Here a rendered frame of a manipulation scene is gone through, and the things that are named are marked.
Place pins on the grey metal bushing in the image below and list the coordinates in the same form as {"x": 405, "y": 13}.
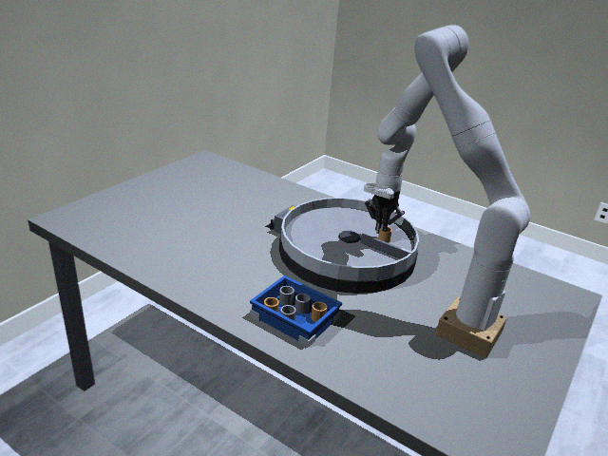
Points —
{"x": 302, "y": 303}
{"x": 286, "y": 295}
{"x": 288, "y": 311}

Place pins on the blue plastic crate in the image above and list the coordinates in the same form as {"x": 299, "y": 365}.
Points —
{"x": 303, "y": 329}

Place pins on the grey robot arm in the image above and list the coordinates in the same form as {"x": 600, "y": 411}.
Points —
{"x": 477, "y": 143}

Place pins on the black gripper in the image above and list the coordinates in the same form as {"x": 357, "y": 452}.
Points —
{"x": 383, "y": 211}

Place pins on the bronze bushing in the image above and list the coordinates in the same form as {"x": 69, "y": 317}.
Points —
{"x": 385, "y": 236}
{"x": 318, "y": 310}
{"x": 271, "y": 303}

